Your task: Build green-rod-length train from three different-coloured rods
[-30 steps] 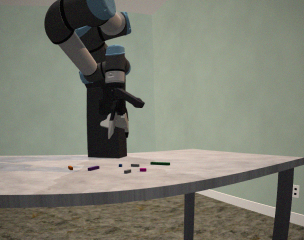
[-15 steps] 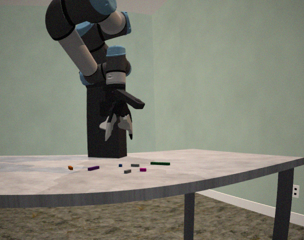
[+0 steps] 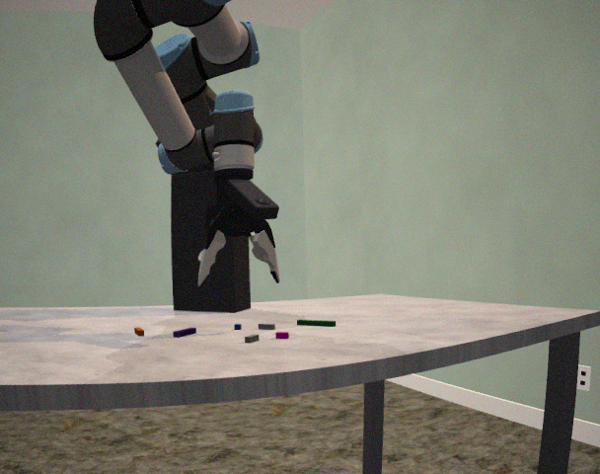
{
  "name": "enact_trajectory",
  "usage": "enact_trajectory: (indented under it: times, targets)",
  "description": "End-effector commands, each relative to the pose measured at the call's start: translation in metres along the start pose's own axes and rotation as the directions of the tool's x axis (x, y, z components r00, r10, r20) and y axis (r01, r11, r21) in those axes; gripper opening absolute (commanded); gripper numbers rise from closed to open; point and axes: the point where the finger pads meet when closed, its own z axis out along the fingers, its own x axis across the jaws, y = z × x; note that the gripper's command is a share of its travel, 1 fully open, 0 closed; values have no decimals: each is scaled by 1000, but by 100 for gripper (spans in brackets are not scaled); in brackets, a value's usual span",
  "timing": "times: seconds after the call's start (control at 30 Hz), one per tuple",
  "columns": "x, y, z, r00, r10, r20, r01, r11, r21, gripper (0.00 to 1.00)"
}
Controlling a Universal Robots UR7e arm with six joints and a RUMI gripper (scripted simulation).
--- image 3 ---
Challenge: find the green rod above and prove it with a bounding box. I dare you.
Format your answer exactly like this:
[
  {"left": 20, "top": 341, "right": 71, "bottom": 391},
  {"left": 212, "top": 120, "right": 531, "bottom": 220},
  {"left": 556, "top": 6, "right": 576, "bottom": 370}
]
[{"left": 297, "top": 320, "right": 336, "bottom": 327}]

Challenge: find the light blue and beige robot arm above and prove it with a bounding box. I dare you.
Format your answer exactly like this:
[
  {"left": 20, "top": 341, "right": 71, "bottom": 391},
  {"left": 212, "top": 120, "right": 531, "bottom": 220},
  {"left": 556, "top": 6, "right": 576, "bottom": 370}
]
[{"left": 94, "top": 0, "right": 279, "bottom": 220}]

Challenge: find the purple rod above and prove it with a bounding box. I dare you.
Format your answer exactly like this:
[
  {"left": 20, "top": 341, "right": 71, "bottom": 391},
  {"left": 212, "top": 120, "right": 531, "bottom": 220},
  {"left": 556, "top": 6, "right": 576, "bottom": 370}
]
[{"left": 173, "top": 328, "right": 196, "bottom": 338}]

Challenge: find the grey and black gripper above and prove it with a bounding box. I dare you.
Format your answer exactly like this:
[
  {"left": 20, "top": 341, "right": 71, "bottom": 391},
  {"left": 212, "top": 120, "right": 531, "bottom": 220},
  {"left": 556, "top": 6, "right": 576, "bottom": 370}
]
[{"left": 198, "top": 168, "right": 279, "bottom": 287}]

